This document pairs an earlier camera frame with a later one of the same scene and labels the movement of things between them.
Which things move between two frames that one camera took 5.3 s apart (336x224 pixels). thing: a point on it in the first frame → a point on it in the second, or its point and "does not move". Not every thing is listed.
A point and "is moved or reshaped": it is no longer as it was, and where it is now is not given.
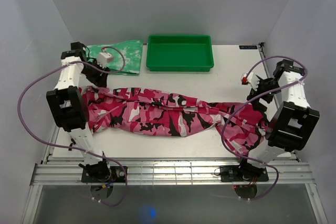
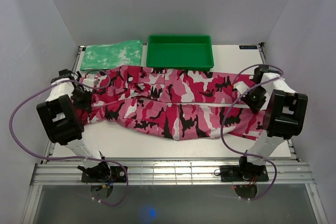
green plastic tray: [179, 53] does not move
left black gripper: [99, 81] → [86, 104]
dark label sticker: [248, 47] does not move
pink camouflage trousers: [108, 112] is moved or reshaped
